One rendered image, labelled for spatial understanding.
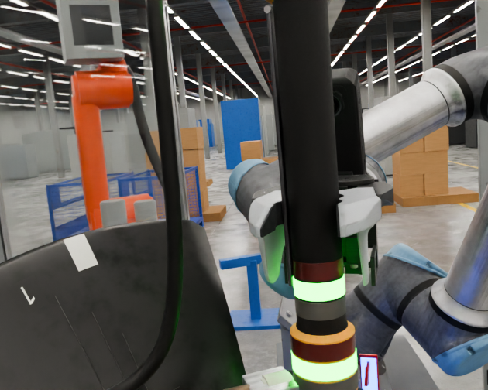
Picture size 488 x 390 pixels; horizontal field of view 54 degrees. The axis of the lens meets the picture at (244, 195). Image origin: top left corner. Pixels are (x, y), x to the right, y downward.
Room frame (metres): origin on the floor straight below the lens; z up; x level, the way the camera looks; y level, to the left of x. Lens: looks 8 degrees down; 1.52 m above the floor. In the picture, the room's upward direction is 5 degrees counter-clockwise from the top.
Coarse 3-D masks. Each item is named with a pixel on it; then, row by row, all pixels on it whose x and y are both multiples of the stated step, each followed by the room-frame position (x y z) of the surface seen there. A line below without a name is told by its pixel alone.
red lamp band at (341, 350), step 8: (352, 336) 0.30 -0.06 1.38; (296, 344) 0.30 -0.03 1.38; (304, 344) 0.29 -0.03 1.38; (312, 344) 0.29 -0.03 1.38; (328, 344) 0.29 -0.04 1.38; (336, 344) 0.29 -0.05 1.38; (344, 344) 0.29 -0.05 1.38; (352, 344) 0.30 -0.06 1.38; (296, 352) 0.30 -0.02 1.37; (304, 352) 0.29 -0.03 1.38; (312, 352) 0.29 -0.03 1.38; (320, 352) 0.29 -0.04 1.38; (328, 352) 0.29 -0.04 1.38; (336, 352) 0.29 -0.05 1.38; (344, 352) 0.29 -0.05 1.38; (352, 352) 0.29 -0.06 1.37; (312, 360) 0.29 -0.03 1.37; (320, 360) 0.29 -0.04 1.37; (328, 360) 0.29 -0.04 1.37; (336, 360) 0.29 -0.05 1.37
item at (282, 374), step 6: (276, 372) 0.30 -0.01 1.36; (282, 372) 0.30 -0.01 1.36; (288, 372) 0.30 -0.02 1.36; (264, 378) 0.30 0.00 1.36; (270, 378) 0.29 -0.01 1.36; (276, 378) 0.29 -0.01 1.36; (282, 378) 0.29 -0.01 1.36; (288, 378) 0.29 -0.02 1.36; (264, 384) 0.29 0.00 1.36; (270, 384) 0.29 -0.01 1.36; (276, 384) 0.29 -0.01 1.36
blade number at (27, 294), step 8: (24, 280) 0.35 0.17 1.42; (32, 280) 0.35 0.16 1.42; (8, 288) 0.34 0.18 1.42; (16, 288) 0.35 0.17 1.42; (24, 288) 0.35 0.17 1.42; (32, 288) 0.35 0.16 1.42; (40, 288) 0.35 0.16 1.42; (16, 296) 0.34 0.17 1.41; (24, 296) 0.34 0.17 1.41; (32, 296) 0.35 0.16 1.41; (40, 296) 0.35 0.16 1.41; (16, 304) 0.34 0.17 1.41; (24, 304) 0.34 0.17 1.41; (32, 304) 0.34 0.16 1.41; (40, 304) 0.34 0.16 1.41; (24, 312) 0.34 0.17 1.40; (32, 312) 0.34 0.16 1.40
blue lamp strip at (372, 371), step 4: (364, 360) 0.64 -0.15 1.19; (368, 360) 0.63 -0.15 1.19; (372, 360) 0.63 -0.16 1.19; (364, 364) 0.64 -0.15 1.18; (372, 364) 0.63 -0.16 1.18; (364, 368) 0.64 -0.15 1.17; (372, 368) 0.63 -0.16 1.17; (364, 372) 0.64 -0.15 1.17; (372, 372) 0.63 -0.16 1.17; (376, 372) 0.63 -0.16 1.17; (364, 376) 0.64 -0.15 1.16; (372, 376) 0.63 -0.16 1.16; (376, 376) 0.63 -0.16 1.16; (364, 380) 0.64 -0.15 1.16; (372, 380) 0.63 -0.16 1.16; (376, 380) 0.63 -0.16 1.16; (372, 384) 0.63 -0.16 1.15; (376, 384) 0.63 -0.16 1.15; (364, 388) 0.64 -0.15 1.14; (368, 388) 0.63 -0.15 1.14; (372, 388) 0.63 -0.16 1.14; (376, 388) 0.63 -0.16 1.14
